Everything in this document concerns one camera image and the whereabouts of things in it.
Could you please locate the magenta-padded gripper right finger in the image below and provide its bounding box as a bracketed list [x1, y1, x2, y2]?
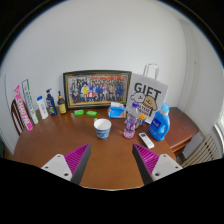
[132, 142, 184, 186]

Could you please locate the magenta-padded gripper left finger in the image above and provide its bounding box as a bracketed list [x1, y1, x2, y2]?
[40, 143, 92, 185]

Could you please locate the clear purple-capped water bottle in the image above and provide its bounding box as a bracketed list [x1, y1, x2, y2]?
[123, 101, 140, 139]

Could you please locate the white remote control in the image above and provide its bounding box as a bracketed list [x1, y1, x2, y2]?
[138, 131, 155, 150]

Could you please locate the white radiator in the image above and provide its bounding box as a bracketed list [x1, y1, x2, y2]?
[181, 134, 219, 169]

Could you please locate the blue detergent bottle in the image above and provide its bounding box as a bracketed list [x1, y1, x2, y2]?
[148, 102, 172, 142]

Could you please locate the brown wooden side table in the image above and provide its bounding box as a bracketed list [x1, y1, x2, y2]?
[164, 106, 200, 156]

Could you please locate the colourful puzzle cube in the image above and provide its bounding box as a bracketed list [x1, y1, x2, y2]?
[137, 114, 148, 126]

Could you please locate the blue patterned paper cup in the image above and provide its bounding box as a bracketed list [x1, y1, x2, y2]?
[93, 117, 113, 141]

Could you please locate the amber pump bottle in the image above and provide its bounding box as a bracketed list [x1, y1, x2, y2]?
[57, 90, 68, 115]

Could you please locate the white blue-capped bottle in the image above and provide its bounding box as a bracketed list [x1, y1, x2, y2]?
[36, 95, 50, 120]

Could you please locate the dark blue pump bottle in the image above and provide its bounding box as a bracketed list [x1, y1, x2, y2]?
[45, 88, 58, 117]

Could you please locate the brown wooden chair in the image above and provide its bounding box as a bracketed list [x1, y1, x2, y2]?
[10, 98, 26, 136]

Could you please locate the blue tissue pack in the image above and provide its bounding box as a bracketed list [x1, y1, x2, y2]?
[107, 101, 128, 120]

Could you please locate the white paper gift bag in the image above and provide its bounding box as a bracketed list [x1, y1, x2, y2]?
[125, 63, 169, 125]

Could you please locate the framed group picture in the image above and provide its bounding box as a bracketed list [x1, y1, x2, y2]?
[62, 69, 133, 110]

